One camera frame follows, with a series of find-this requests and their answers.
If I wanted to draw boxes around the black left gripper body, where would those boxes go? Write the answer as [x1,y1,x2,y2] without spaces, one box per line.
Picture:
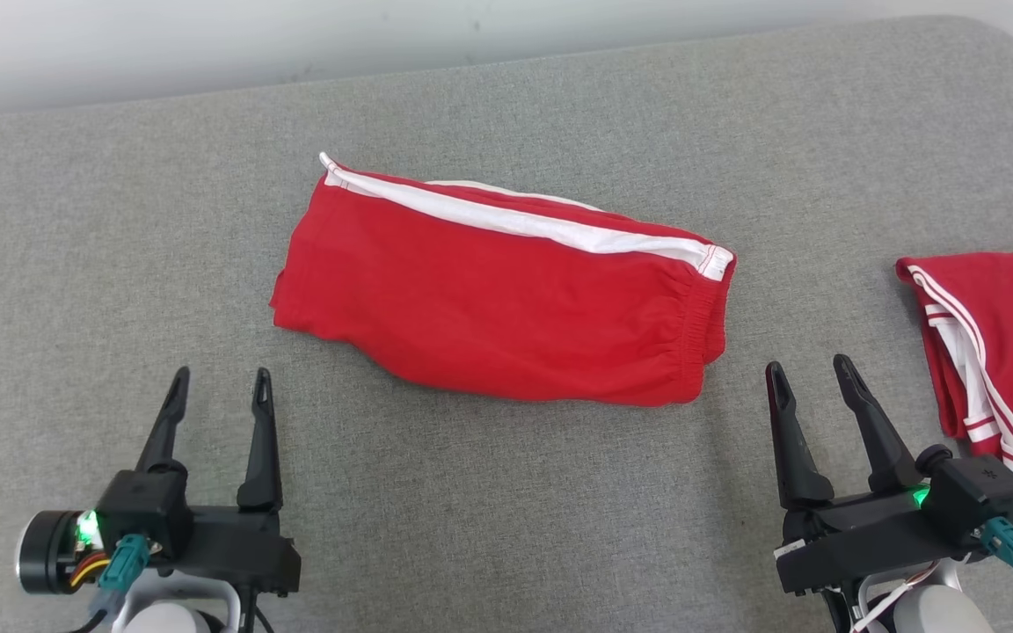
[164,506,302,599]

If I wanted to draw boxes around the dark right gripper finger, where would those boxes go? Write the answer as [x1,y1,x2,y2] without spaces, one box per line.
[832,353,924,494]
[766,360,835,510]

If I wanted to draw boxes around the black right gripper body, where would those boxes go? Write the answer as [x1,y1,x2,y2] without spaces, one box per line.
[775,484,991,597]

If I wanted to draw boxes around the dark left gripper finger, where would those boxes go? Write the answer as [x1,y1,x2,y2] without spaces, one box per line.
[237,367,284,513]
[135,367,192,474]

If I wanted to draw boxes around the red shorts with white stripe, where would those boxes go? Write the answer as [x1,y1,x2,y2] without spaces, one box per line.
[269,152,737,408]

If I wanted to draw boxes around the grey fabric sofa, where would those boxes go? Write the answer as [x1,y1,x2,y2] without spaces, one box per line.
[0,16,1013,633]

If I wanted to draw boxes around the white red wire bundle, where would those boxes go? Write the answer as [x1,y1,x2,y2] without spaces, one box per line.
[852,563,943,633]

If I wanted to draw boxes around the thin black cable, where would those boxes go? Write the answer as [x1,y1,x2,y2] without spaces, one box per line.
[238,587,275,633]

